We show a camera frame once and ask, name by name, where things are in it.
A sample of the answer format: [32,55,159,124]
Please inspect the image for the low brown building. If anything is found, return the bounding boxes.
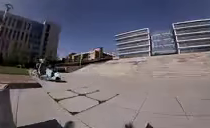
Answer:
[56,47,118,68]

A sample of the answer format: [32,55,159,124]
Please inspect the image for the white striped multi-storey building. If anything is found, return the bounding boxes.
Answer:
[114,18,210,58]

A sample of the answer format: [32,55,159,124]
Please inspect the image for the grey concrete slab plaza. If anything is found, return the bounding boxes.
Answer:
[0,70,210,128]

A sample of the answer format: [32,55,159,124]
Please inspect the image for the dark glass tall building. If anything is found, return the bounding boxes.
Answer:
[0,8,62,66]

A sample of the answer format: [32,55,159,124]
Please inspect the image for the dark green trees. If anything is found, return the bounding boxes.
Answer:
[0,41,59,68]

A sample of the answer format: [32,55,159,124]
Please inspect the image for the robot's own part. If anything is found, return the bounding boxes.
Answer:
[63,120,76,128]
[124,122,135,128]

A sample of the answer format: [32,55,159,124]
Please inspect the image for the grass strip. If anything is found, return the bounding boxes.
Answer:
[0,65,31,76]

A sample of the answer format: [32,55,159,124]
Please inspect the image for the wide concrete steps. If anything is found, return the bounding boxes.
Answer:
[72,50,210,80]

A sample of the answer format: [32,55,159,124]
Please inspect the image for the bicycle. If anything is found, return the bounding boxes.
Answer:
[28,58,47,78]

